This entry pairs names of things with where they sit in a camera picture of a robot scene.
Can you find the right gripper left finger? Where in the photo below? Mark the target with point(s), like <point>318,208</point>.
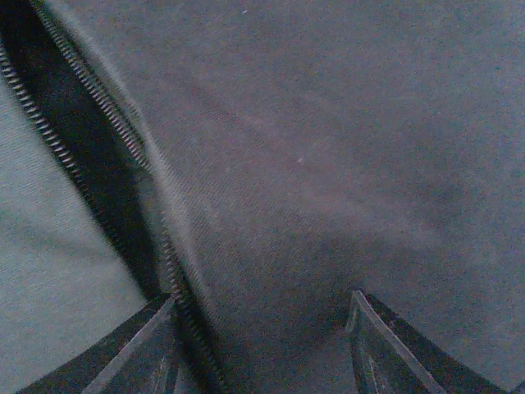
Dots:
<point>139,356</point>

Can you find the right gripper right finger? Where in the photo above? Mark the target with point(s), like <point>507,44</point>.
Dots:
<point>390,356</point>

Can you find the black student bag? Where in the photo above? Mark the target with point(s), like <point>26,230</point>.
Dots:
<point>258,162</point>

